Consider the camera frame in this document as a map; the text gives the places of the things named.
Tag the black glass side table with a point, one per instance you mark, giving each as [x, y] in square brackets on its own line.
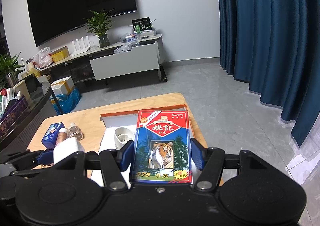
[22, 131]

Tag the white cube power adapter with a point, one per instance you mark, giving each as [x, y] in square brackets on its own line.
[65, 148]

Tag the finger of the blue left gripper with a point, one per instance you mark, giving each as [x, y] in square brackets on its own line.
[44, 157]

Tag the white tv console cabinet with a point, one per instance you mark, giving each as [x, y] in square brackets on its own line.
[102, 63]

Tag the potted green bamboo plant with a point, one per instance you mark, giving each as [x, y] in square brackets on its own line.
[99, 24]

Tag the orange rimmed storage box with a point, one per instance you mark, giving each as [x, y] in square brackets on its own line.
[127, 120]

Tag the white plug-in mosquito repeller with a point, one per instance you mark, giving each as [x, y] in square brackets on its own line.
[122, 135]

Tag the white plastic bag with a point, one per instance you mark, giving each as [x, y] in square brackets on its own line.
[43, 58]

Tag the dark blue curtain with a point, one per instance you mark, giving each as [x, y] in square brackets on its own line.
[273, 45]

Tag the black wall television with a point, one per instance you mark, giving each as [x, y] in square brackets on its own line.
[82, 3]

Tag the purple patterned tin box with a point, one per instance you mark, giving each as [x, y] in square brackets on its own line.
[12, 112]

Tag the rose gold cosmetic tube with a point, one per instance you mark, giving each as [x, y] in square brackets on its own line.
[61, 136]

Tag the clear glass perfume bottle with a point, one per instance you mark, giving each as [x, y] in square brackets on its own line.
[75, 131]

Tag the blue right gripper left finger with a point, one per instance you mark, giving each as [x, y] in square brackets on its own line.
[125, 155]

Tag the cardboard parcel on floor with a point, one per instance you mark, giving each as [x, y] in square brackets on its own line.
[63, 86]

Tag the blue tissue pack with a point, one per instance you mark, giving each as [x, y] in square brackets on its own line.
[49, 138]

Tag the black green product box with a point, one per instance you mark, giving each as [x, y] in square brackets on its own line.
[142, 24]

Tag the yellow cardboard box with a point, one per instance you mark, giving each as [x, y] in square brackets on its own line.
[60, 54]

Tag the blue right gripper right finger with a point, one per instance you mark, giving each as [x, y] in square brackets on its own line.
[198, 154]

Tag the left green plant in flask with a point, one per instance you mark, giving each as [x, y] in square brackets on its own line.
[9, 64]

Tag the blue plastic bag on floor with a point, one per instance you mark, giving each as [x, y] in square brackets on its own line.
[67, 102]

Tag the white wifi router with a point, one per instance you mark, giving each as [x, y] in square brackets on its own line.
[80, 46]

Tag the red blue playing card box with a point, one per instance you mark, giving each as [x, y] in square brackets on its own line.
[162, 148]

